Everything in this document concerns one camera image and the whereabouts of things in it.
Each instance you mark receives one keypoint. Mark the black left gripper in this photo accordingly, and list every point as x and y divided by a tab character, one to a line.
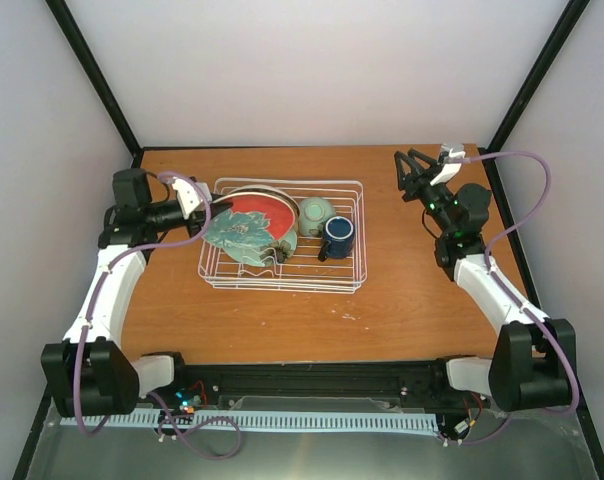
196	219

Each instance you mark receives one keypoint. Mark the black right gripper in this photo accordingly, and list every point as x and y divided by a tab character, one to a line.
409	184

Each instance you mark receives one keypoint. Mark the beige bird painted plate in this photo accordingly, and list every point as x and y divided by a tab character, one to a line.
272	205

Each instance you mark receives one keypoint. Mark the floral patterned plate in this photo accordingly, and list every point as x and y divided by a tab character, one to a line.
266	189

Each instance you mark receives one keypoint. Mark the plain green plate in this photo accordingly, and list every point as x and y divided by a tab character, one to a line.
280	251

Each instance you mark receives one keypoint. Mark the green floral ceramic bowl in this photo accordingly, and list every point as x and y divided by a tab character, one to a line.
314	213

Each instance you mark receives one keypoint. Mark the dark blue ceramic mug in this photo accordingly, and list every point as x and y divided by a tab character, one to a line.
337	239

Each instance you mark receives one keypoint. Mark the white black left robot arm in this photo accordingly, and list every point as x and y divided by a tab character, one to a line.
107	310

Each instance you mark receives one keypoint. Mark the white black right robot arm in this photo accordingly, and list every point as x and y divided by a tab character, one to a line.
502	310

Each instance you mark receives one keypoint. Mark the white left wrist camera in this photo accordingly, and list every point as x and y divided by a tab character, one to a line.
192	196

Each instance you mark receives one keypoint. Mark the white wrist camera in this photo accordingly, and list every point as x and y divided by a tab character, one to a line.
450	160
192	196

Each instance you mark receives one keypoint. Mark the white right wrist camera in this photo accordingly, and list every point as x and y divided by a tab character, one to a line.
450	160

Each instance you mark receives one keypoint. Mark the white wire dish rack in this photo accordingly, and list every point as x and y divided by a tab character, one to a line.
303	272

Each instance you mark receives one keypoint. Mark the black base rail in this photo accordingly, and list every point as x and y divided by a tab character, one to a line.
422	382

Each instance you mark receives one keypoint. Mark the light blue cable duct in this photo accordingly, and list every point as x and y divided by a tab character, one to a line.
293	422

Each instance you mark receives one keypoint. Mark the black enclosure frame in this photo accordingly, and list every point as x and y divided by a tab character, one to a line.
553	45

